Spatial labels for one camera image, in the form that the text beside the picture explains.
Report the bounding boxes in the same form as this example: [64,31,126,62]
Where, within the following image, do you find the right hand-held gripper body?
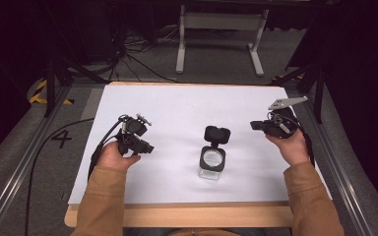
[264,95,309,140]

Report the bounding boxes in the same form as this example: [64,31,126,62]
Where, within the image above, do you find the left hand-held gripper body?
[115,112,153,156]

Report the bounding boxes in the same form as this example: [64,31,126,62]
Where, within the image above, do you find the clear jar with black lid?
[198,125,232,181]

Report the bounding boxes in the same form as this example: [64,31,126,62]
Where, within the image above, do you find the person's right hand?
[265,128,310,167]

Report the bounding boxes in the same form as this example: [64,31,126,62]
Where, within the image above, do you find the person's left hand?
[95,141,142,172]

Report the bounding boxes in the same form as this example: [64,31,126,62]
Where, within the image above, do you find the white table sheet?
[67,84,333,207]

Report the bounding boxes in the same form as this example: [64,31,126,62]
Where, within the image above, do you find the black metal stand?
[43,53,110,118]
[268,62,327,125]

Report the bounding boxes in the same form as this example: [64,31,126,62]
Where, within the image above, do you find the wooden table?
[63,81,295,229]

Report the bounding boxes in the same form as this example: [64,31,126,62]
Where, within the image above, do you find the left hand-held gripper cable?
[87,114,129,182]

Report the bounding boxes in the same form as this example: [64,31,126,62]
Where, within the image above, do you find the hand-held gripper cable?
[266,111,316,169]
[87,114,129,182]

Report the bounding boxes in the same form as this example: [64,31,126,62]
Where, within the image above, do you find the right hand-held gripper cable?
[266,111,316,169]

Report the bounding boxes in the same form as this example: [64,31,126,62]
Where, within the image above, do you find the aluminium rail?
[0,84,73,236]
[299,96,377,236]

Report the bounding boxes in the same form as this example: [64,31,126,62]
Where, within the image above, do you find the bundle of floor cables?
[106,23,182,85]

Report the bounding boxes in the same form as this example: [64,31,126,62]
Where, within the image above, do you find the black floor cable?
[24,117,95,236]

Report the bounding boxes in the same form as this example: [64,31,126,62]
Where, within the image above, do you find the white metal table frame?
[175,4,270,78]

